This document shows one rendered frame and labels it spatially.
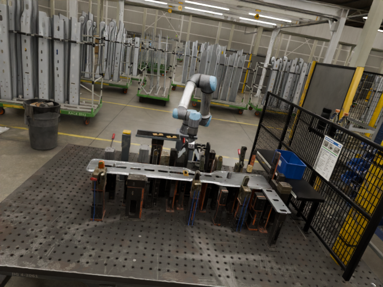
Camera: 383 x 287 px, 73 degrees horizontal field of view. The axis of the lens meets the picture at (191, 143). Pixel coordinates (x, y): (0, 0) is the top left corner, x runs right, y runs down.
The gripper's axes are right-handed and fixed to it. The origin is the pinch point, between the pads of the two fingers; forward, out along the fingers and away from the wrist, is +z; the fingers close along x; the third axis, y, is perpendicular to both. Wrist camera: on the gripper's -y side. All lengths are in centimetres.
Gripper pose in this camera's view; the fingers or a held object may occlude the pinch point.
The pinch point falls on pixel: (188, 159)
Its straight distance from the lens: 191.3
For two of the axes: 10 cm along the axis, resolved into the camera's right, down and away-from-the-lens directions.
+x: -9.8, -1.2, -1.5
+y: -1.1, -3.0, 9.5
